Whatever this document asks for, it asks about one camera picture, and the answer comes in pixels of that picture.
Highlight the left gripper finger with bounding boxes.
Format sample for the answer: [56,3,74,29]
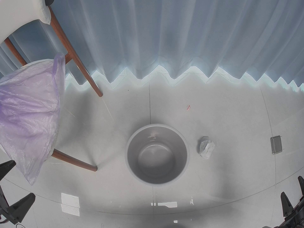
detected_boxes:
[9,193,36,225]
[0,161,16,181]

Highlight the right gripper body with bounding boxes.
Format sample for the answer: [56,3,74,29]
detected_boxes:
[273,204,304,228]

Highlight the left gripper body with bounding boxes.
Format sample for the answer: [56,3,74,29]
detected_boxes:
[0,185,16,223]

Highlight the purple plastic bag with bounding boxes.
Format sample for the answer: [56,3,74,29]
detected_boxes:
[0,53,66,186]

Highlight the white paper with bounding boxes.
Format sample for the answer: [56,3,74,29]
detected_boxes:
[199,136,216,159]

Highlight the white trash bin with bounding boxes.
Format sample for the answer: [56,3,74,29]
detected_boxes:
[125,124,190,187]

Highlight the white cushioned wooden chair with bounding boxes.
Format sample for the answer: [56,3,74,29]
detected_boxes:
[0,0,104,173]

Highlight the pale blue curtain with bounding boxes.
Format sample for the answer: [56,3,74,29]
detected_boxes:
[0,0,304,93]

